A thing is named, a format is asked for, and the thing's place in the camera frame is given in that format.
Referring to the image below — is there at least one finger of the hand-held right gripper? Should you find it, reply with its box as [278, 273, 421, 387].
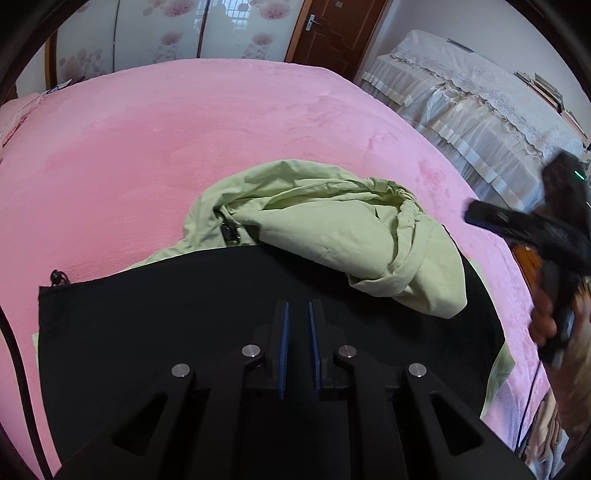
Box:
[464, 199, 546, 243]

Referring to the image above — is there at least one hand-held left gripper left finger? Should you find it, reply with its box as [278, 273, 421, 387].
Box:
[55, 300, 290, 480]

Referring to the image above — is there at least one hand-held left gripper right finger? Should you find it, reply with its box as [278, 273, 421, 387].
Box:
[308, 300, 536, 480]

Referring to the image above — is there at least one green and black jacket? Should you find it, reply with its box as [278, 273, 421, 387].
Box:
[30, 159, 515, 480]

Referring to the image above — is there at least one person's right forearm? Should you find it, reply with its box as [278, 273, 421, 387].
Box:
[551, 295, 591, 464]

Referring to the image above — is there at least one person's right hand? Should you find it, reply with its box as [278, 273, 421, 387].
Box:
[529, 285, 560, 347]

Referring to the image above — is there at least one wooden drawer cabinet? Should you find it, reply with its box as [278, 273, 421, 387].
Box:
[512, 244, 543, 289]

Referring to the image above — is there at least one furniture with white lace cover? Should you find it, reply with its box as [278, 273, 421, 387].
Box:
[358, 30, 587, 217]

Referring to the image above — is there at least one stack of books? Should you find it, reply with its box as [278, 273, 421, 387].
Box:
[515, 69, 589, 139]

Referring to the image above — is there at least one printed blanket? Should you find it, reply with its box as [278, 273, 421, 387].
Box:
[482, 383, 571, 480]

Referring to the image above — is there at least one pink plush bed blanket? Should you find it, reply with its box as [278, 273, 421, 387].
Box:
[0, 58, 555, 480]

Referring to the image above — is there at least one brown wooden door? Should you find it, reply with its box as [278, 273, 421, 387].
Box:
[286, 0, 393, 81]

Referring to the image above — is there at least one floral sliding door wardrobe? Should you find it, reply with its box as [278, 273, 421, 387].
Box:
[44, 0, 308, 88]

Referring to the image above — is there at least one pink pillow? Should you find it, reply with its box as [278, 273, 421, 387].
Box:
[0, 92, 47, 148]

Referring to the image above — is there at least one black cable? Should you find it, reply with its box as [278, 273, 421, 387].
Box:
[515, 357, 548, 455]
[0, 305, 54, 480]

